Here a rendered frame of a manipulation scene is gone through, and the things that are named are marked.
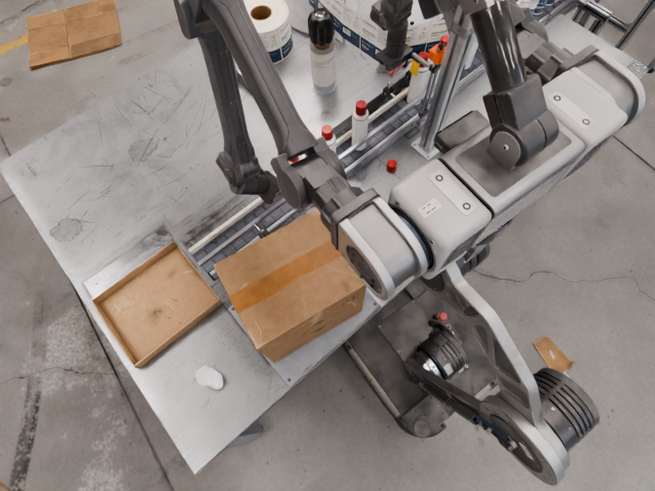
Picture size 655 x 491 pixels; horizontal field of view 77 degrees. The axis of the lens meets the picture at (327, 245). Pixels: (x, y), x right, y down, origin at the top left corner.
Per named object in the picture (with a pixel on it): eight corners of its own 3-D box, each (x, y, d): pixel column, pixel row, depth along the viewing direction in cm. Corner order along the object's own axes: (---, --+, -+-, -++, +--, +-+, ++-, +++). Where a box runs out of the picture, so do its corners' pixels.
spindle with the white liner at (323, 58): (326, 72, 157) (322, -2, 129) (341, 86, 154) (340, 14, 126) (307, 85, 155) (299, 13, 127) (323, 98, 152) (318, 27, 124)
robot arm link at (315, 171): (320, 195, 68) (345, 182, 70) (286, 153, 71) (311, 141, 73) (314, 225, 76) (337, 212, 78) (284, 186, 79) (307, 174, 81)
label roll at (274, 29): (273, 19, 168) (267, -15, 155) (303, 48, 162) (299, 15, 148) (232, 44, 164) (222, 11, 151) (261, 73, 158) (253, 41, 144)
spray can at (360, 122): (359, 136, 145) (362, 94, 126) (369, 145, 143) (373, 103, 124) (348, 144, 144) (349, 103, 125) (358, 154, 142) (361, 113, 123)
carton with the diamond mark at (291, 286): (322, 247, 132) (317, 207, 107) (363, 310, 124) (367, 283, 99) (237, 294, 127) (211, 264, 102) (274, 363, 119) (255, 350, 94)
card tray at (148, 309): (177, 245, 137) (173, 240, 133) (222, 303, 129) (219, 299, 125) (96, 304, 130) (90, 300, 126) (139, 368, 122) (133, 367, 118)
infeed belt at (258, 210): (527, 11, 171) (531, 2, 167) (544, 21, 168) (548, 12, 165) (196, 258, 133) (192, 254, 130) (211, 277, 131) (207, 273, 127)
